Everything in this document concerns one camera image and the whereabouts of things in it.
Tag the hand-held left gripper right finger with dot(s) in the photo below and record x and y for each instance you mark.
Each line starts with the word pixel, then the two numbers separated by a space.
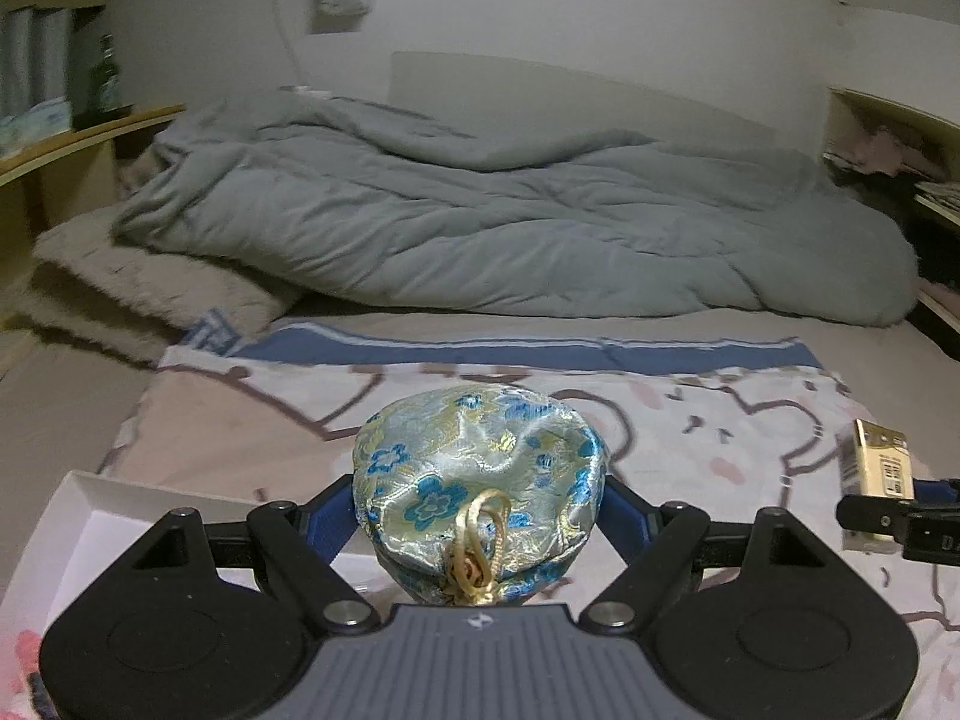
pixel 626 523

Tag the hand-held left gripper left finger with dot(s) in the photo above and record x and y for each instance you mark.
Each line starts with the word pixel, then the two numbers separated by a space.
pixel 324 532

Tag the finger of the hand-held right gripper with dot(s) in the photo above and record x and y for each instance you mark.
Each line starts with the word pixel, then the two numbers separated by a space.
pixel 936 489
pixel 870 514

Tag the yellow cigarette pack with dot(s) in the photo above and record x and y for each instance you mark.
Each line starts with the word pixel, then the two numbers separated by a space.
pixel 879 465

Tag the blue floral satin pouch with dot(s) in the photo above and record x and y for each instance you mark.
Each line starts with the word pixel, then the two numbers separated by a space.
pixel 465 465

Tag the white cardboard box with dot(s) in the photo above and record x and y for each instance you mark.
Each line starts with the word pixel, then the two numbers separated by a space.
pixel 97 525

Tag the bear printed blanket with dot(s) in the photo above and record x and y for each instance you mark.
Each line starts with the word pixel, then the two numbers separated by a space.
pixel 712 412

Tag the beige bed sheet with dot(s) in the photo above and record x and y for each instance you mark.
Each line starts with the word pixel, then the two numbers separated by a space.
pixel 60 420

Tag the stack of papers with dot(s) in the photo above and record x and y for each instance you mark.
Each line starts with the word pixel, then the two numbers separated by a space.
pixel 939 195

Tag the beige fuzzy blanket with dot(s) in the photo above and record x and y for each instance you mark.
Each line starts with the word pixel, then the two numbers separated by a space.
pixel 150 292

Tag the grey duvet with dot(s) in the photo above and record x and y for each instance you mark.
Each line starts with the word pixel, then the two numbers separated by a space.
pixel 487 217

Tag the pink cloth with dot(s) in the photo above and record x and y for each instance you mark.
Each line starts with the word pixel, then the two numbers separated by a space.
pixel 877 150

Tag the wooden nightstand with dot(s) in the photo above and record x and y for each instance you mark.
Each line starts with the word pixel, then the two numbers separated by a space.
pixel 900 112

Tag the grey headboard panel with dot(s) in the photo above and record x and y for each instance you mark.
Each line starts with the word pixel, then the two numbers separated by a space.
pixel 600 97

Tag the wooden bedside shelf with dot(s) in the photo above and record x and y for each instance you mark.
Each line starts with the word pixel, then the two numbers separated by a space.
pixel 60 187

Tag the blue tissue pack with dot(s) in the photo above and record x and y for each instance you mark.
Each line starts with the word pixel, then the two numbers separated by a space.
pixel 37 124

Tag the green glass bottle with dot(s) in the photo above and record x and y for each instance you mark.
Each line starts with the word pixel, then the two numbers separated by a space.
pixel 101 82

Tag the grey curtain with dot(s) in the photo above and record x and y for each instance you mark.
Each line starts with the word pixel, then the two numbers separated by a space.
pixel 37 52

